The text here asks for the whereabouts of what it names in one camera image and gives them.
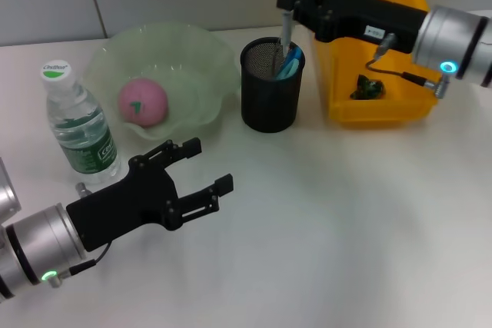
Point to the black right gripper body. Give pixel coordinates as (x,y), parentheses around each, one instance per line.
(353,13)

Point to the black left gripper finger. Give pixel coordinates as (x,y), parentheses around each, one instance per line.
(190,147)
(223,184)

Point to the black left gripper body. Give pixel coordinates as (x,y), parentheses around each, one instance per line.
(123,205)

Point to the silver clear pen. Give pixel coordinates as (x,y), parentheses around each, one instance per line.
(287,24)

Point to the blue scissors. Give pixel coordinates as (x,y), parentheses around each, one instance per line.
(290,67)

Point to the pink peach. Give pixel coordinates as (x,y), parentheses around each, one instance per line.
(146,101)

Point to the clear water bottle green label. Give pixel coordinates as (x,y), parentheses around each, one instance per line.
(84,143)

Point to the dark green plastic wrapper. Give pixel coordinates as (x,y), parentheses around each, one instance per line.
(367,88)

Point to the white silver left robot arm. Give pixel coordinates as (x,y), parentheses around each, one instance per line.
(34,247)

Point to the translucent green fruit bowl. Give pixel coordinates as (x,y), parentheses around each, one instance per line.
(192,74)

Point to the black mesh pen holder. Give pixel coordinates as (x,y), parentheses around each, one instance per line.
(269,109)

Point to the yellow plastic bin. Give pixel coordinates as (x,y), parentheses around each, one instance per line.
(384,101)

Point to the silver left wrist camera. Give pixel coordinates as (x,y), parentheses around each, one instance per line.
(7,193)

